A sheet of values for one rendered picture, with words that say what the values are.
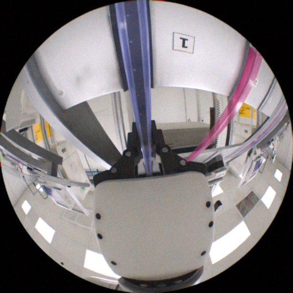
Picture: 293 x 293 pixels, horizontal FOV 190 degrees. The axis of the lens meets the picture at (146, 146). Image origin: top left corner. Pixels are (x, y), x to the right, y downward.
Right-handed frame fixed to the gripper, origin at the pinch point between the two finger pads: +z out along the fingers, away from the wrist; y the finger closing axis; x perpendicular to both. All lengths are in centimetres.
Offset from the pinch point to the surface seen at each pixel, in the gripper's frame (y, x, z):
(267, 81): 18.3, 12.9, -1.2
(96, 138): -8.1, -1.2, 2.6
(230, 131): 60, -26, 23
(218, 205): 18.2, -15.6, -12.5
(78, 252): -167, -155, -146
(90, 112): -8.1, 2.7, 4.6
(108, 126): -74, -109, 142
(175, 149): 8.9, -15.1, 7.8
